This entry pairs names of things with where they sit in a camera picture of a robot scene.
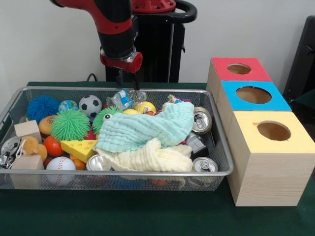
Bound dark green tablecloth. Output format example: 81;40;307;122
291;88;315;118
0;81;315;236

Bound yellow cheese wedge toy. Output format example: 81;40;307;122
60;139;98;164

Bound silver drink can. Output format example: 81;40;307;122
192;156;219;173
86;153;112;171

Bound blue spiky ball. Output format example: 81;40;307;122
26;95;61;125

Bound cream cloth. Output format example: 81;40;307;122
95;137;193;172

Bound soccer ball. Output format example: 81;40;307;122
78;94;103;118

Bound crumpled clear plastic bottle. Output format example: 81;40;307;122
106;88;147;111

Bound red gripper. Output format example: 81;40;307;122
99;48;143;90

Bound wire mesh bin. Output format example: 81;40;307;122
0;86;234;192

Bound green fuzzy monster toy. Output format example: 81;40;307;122
92;106;124;135

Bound green spiky ball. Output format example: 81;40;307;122
51;109;91;141

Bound crushed drink can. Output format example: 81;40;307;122
191;107;213;135

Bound mint green cloth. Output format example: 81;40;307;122
94;102;195;152

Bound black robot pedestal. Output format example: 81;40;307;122
105;0;197;83

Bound black chair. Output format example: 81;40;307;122
283;15;315;99

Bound wooden box with three holes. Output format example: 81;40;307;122
206;57;315;207

